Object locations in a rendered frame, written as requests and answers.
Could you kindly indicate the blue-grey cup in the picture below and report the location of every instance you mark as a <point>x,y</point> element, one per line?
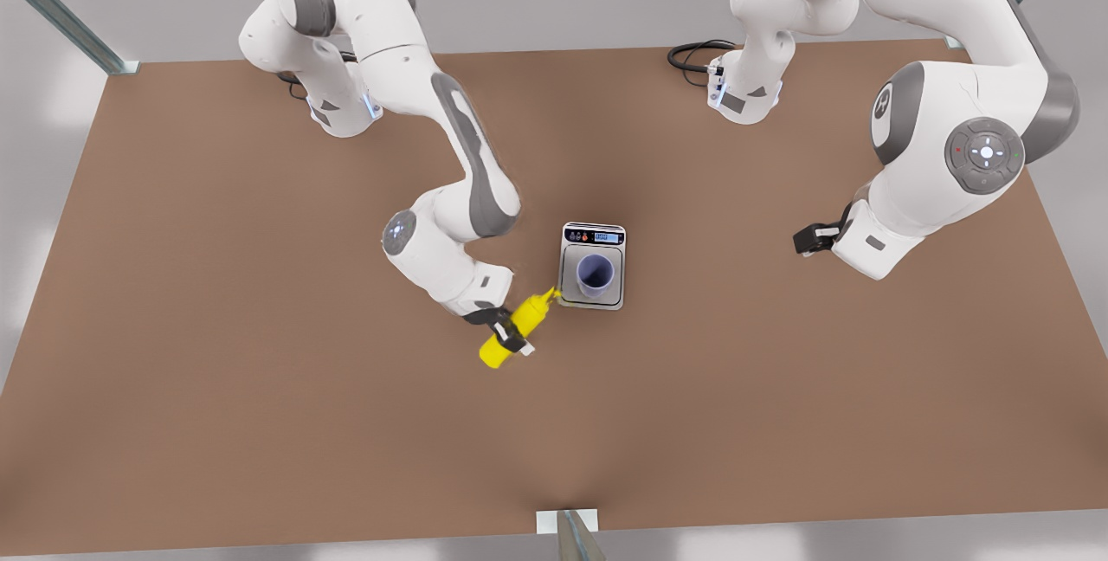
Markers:
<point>595,277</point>

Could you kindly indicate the silver digital kitchen scale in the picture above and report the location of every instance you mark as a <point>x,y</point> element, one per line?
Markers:
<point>608,294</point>

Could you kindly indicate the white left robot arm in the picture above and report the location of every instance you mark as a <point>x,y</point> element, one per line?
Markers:
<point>952,67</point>

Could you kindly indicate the yellow sauce bottle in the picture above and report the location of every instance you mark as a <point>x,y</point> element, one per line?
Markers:
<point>495,351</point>

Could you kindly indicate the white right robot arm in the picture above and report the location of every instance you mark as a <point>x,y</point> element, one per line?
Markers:
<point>450,267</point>

